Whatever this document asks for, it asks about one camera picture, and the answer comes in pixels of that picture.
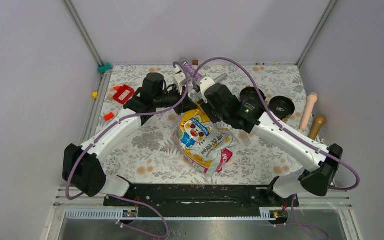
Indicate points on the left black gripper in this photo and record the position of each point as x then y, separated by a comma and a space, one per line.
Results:
187, 104

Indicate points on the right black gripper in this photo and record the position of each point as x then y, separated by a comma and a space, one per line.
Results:
206, 107

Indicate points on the cat food bag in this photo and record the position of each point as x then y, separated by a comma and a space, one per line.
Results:
205, 146

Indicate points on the clear plastic scoop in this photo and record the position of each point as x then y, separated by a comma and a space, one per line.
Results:
244, 138

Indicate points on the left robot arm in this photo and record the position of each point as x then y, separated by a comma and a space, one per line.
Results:
83, 164

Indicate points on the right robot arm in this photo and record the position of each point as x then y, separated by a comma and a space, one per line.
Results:
247, 113

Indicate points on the left black pet bowl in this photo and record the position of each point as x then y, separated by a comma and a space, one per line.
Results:
248, 92

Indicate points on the black pet bowl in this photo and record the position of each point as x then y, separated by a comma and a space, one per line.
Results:
248, 92
281, 108

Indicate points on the right black pet bowl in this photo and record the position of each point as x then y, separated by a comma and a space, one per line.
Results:
281, 108

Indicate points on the grey microphone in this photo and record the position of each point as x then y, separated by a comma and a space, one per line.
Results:
220, 78

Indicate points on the purple glitter microphone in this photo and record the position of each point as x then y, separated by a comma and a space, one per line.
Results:
190, 69

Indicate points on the floral table mat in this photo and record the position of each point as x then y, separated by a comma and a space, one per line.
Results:
150, 156

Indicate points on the red toy block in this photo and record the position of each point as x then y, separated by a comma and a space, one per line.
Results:
124, 94

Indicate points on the small orange block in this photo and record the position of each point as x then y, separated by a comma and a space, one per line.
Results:
109, 116

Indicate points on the small yellow cube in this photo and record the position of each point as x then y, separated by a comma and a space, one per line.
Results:
95, 95

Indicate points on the teal corner clip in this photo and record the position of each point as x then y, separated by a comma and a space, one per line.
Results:
104, 68

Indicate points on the pink microphone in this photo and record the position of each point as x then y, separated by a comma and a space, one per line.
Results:
312, 98

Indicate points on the gold microphone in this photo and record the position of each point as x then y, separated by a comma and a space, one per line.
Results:
318, 123

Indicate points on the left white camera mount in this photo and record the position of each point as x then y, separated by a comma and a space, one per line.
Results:
179, 79

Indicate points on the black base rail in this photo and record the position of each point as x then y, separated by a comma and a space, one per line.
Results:
188, 201

